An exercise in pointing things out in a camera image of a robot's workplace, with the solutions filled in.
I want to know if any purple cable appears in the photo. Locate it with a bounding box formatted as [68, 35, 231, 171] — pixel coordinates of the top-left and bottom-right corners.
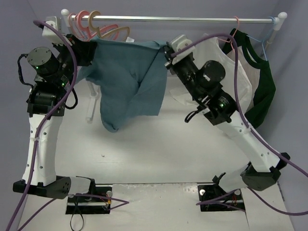
[173, 33, 308, 215]
[0, 20, 129, 231]

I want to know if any white clothes rack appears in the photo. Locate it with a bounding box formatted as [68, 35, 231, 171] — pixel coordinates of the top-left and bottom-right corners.
[60, 8, 288, 125]

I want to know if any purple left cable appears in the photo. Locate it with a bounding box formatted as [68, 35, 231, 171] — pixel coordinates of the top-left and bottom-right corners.
[0, 20, 129, 231]

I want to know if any teal blue t shirt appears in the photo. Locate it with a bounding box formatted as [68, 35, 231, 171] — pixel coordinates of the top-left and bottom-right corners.
[77, 37, 167, 132]

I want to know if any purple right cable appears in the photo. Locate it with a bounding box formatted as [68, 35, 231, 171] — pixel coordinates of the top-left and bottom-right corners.
[173, 33, 308, 215]

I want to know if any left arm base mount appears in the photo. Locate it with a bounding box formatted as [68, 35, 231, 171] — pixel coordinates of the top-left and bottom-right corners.
[65, 196, 111, 215]

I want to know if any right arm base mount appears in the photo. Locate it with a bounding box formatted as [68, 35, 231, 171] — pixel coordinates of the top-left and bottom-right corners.
[197, 184, 245, 212]

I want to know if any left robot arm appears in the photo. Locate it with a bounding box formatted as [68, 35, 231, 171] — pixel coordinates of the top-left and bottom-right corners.
[13, 34, 97, 202]

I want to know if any pink hanger bundle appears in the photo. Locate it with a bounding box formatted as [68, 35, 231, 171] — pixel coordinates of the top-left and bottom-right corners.
[68, 10, 108, 41]

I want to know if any white t shirt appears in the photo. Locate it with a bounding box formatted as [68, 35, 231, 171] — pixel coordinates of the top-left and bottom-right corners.
[169, 33, 256, 114]

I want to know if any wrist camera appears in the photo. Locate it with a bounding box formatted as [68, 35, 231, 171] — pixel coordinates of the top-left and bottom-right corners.
[42, 15, 64, 44]
[169, 35, 195, 65]

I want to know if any blue hanger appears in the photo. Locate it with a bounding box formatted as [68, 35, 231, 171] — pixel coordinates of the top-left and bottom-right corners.
[247, 16, 276, 61]

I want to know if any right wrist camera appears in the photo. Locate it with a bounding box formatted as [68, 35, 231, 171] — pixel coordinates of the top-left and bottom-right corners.
[169, 35, 195, 65]

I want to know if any tan wooden hanger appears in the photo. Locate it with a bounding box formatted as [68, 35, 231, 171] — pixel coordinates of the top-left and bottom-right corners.
[88, 11, 130, 41]

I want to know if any green and white shirt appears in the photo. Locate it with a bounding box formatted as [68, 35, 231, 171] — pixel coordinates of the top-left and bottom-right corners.
[230, 28, 276, 128]

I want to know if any black cable loop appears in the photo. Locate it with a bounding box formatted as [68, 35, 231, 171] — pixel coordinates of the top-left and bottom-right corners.
[69, 194, 85, 231]

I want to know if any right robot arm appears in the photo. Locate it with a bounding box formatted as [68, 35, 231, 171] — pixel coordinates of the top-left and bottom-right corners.
[164, 45, 287, 198]

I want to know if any pink hanger with white shirt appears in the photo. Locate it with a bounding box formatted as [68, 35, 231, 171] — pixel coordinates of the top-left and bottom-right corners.
[216, 15, 241, 63]

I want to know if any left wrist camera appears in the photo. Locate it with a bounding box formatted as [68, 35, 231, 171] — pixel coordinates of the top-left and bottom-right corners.
[42, 15, 64, 44]

